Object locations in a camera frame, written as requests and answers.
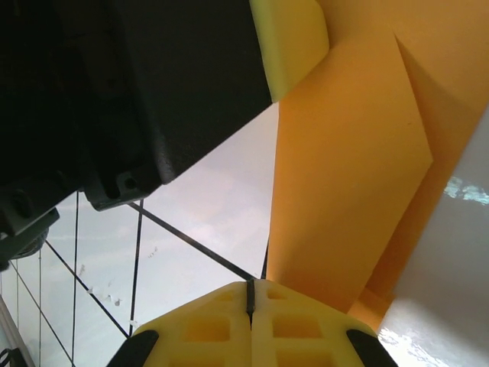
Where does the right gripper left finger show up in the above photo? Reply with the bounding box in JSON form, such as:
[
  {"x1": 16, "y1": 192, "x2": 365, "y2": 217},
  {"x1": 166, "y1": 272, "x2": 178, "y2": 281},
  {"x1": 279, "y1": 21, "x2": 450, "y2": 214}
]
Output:
[{"x1": 108, "y1": 280, "x2": 254, "y2": 367}]

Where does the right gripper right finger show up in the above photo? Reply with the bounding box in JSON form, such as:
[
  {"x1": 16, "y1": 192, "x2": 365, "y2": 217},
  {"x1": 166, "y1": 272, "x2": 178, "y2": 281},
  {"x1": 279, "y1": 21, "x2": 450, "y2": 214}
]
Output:
[{"x1": 250, "y1": 278, "x2": 399, "y2": 367}]

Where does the orange cloth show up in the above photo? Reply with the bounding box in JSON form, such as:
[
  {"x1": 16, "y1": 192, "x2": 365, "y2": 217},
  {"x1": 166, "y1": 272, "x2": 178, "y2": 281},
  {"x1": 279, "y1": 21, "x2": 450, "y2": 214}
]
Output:
[{"x1": 264, "y1": 0, "x2": 489, "y2": 334}]

